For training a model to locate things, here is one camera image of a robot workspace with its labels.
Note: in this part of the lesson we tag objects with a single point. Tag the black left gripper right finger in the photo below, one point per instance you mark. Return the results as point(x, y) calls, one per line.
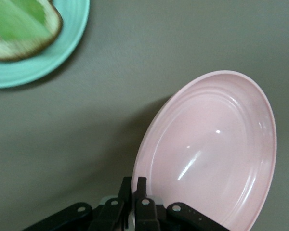
point(145, 216)

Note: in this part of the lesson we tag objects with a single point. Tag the toasted bread slice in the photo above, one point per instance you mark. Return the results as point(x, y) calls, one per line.
point(53, 31)

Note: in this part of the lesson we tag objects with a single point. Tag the green plate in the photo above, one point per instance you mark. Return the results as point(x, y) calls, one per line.
point(67, 48)

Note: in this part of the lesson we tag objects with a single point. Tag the brown table cloth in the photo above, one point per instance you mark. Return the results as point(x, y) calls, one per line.
point(135, 48)

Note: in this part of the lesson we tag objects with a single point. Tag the pink plate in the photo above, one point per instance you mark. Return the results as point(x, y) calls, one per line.
point(207, 144)

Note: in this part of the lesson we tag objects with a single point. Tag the green lettuce leaf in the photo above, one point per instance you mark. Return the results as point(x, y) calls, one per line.
point(14, 19)

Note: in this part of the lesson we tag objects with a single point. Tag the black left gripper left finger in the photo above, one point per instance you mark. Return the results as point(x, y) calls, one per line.
point(110, 216)

